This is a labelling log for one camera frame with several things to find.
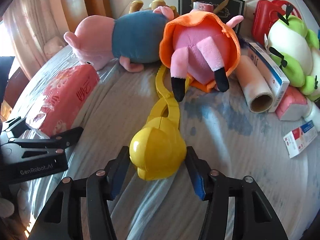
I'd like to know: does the small red white box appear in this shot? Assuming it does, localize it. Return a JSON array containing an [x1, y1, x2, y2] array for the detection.
[[283, 120, 318, 159]]

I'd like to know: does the plastic wrap roll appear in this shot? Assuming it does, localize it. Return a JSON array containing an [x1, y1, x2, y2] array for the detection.
[[235, 55, 273, 113]]

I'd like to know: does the pink white bottle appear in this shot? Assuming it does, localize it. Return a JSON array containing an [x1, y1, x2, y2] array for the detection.
[[275, 86, 320, 132]]

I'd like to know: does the pig plush blue shirt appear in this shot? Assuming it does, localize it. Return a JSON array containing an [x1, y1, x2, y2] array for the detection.
[[63, 6, 174, 72]]

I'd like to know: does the white blue medicine box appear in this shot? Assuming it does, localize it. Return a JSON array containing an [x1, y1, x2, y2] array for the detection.
[[247, 42, 290, 113]]

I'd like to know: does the brown teddy bear plush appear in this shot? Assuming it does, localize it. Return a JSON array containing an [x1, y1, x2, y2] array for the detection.
[[129, 0, 179, 18]]

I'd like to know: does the pig plush orange dress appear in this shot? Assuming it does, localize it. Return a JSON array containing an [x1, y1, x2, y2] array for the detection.
[[159, 10, 244, 102]]

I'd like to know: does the green frog plush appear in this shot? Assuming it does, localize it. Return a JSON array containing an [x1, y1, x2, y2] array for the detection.
[[264, 3, 319, 102]]

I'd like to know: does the red bear mini suitcase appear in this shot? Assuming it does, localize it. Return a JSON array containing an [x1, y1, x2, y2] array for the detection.
[[251, 0, 302, 46]]

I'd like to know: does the black gift box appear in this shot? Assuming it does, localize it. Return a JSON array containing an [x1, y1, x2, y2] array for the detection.
[[178, 0, 245, 23]]

